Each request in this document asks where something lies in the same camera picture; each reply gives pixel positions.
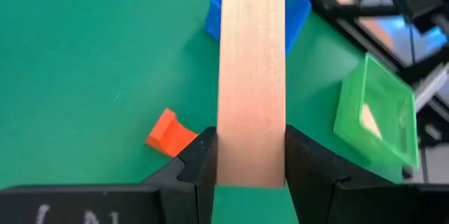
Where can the black aluminium table frame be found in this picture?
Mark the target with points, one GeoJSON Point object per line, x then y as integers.
{"type": "Point", "coordinates": [350, 34]}

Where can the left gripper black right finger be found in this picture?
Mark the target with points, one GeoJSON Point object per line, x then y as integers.
{"type": "Point", "coordinates": [350, 203]}

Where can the long natural wood block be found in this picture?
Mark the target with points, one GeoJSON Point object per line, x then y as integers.
{"type": "Point", "coordinates": [250, 76]}

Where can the blue plastic basket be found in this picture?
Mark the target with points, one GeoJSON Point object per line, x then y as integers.
{"type": "Point", "coordinates": [298, 13]}

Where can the green table mat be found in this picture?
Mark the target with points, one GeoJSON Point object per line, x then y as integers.
{"type": "Point", "coordinates": [87, 59]}

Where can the red arch block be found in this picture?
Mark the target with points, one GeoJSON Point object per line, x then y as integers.
{"type": "Point", "coordinates": [168, 134]}

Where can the short natural wood block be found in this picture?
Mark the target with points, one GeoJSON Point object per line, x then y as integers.
{"type": "Point", "coordinates": [370, 120]}

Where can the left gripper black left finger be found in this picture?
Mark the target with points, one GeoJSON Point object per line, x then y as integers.
{"type": "Point", "coordinates": [105, 204]}

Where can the green plastic basket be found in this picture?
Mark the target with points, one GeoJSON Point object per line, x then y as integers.
{"type": "Point", "coordinates": [350, 122]}

